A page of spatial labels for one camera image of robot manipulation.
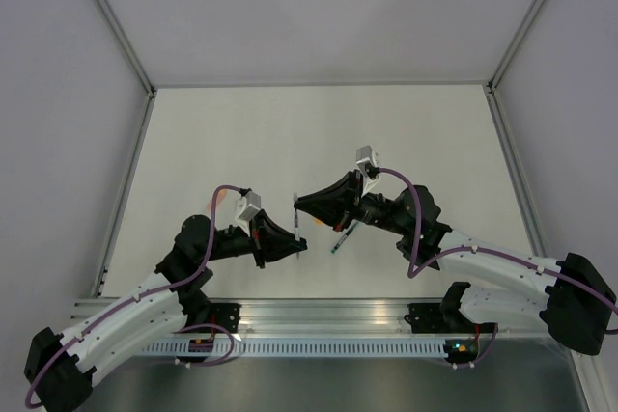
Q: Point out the aluminium frame post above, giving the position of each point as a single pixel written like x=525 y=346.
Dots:
x=526 y=204
x=148 y=89

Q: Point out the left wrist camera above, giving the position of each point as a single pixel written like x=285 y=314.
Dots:
x=248 y=205

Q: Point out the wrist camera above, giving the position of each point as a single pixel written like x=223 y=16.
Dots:
x=248 y=205
x=368 y=165

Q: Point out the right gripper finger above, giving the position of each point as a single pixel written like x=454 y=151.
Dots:
x=334 y=216
x=339 y=195

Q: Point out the grey purple pen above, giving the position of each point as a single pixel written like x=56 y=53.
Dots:
x=296 y=230

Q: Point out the green pen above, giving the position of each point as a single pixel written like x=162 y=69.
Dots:
x=344 y=237

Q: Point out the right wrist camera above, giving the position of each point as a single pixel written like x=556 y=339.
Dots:
x=368 y=165

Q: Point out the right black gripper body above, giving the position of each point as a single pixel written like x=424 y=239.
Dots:
x=372 y=209

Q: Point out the left aluminium frame post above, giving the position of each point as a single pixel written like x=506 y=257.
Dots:
x=148 y=89

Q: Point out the right aluminium frame post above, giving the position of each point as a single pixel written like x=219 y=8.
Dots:
x=526 y=204

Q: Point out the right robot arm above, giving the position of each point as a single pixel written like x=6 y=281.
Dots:
x=568 y=298

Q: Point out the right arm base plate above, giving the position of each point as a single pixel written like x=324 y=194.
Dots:
x=434 y=318

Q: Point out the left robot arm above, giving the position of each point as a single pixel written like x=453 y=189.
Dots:
x=63 y=368

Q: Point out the white slotted cable duct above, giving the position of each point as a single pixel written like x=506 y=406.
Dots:
x=298 y=348

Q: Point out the aluminium mounting rail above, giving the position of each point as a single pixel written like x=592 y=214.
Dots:
x=292 y=318

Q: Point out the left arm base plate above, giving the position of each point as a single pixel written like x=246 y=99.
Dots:
x=226 y=315

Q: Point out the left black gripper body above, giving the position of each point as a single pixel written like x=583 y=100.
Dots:
x=235 y=241

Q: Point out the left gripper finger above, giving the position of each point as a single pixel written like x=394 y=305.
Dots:
x=268 y=232
x=277 y=250

